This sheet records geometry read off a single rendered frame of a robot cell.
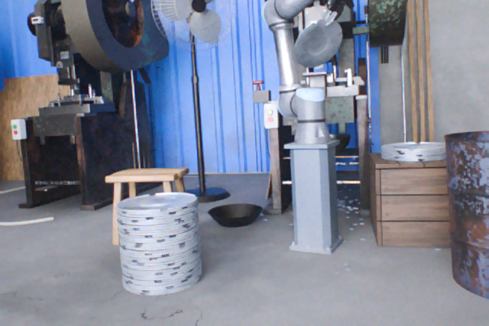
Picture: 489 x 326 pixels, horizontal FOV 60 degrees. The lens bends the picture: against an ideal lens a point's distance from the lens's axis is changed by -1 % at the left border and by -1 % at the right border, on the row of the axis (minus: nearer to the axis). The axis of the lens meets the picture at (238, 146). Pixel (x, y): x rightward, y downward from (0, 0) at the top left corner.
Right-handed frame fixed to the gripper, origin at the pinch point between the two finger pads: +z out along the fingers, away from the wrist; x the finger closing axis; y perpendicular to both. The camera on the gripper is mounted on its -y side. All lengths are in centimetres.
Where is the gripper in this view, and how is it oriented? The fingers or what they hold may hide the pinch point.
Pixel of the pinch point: (327, 23)
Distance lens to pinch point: 233.1
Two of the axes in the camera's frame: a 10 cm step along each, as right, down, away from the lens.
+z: -3.6, 6.8, 6.4
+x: 4.5, 7.3, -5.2
